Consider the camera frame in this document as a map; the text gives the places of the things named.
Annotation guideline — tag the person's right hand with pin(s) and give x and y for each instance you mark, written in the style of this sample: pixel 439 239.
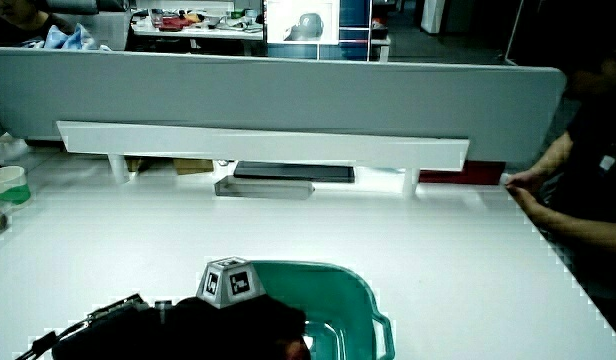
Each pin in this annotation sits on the person's right hand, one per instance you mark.
pixel 248 325

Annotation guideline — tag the teal plastic basin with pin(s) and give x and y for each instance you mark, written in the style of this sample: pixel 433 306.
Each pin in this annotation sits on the teal plastic basin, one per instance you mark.
pixel 333 300

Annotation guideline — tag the gray rectangular box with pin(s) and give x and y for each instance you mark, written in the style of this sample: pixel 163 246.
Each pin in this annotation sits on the gray rectangular box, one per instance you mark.
pixel 263 188

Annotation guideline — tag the black flat tablet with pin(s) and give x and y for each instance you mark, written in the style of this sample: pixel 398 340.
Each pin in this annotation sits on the black flat tablet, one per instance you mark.
pixel 293 172

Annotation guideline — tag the white desk shelf riser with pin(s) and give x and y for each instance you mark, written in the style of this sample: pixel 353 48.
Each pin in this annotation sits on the white desk shelf riser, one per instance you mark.
pixel 263 142

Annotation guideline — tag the small brown cardboard box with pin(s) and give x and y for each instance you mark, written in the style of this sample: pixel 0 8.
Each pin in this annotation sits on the small brown cardboard box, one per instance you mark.
pixel 134 164

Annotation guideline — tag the gray desk partition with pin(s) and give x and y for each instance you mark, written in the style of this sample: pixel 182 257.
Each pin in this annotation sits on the gray desk partition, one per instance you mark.
pixel 268 95

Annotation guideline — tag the red flat box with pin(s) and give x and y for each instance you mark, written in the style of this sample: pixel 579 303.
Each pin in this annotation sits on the red flat box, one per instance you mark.
pixel 473 174

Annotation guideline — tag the white green paper cup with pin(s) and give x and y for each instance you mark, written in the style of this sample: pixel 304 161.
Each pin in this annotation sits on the white green paper cup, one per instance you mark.
pixel 9 184

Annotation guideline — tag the white background table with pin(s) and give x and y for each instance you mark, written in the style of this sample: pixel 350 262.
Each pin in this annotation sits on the white background table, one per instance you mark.
pixel 203 34

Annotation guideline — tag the white crumpled cloth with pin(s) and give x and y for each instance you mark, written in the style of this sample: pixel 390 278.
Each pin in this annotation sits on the white crumpled cloth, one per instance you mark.
pixel 5 148

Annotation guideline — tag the white framed screen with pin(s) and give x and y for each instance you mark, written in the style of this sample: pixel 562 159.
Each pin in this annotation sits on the white framed screen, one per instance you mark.
pixel 302 21

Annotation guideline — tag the red tray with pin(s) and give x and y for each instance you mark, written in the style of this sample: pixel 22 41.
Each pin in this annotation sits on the red tray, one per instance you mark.
pixel 174 23

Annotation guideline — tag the blue cloth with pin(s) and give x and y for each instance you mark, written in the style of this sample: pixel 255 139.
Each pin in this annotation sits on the blue cloth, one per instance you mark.
pixel 70 39

